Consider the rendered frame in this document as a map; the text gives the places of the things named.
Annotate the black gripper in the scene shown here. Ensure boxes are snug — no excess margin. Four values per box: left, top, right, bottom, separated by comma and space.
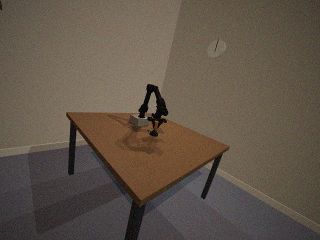
147, 113, 167, 128

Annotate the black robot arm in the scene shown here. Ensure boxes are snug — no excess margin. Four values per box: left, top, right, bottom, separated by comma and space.
138, 84, 169, 118

